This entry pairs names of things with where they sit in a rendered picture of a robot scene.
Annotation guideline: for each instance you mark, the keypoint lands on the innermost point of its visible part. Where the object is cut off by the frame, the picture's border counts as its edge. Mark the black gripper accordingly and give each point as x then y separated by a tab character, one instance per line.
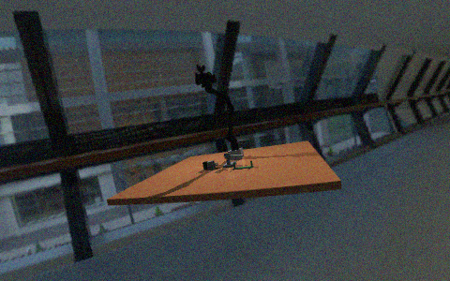
199	77

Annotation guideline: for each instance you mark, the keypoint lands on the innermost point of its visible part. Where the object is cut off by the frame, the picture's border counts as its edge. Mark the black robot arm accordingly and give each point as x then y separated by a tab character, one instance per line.
210	79

